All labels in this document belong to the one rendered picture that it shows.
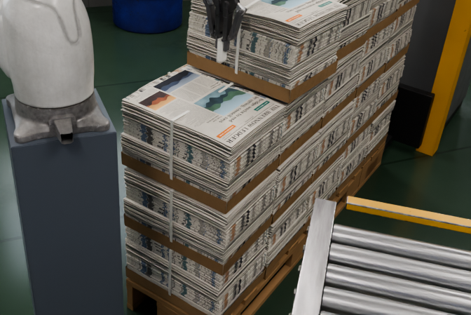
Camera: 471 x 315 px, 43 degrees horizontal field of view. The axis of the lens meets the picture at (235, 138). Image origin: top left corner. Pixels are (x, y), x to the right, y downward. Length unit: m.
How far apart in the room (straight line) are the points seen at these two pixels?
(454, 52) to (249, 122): 1.60
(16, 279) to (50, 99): 1.28
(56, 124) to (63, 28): 0.18
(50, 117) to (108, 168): 0.16
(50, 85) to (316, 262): 0.62
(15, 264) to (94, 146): 1.27
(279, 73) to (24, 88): 0.76
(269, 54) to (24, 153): 0.77
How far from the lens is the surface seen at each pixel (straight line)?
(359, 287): 1.23
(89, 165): 1.24
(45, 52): 1.14
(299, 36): 1.63
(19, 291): 2.33
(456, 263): 1.36
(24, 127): 1.21
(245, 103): 1.70
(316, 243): 1.28
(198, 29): 1.82
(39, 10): 1.13
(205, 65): 1.84
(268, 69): 1.70
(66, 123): 1.18
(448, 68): 3.05
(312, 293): 1.18
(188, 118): 1.61
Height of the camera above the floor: 1.63
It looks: 32 degrees down
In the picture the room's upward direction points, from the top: 5 degrees clockwise
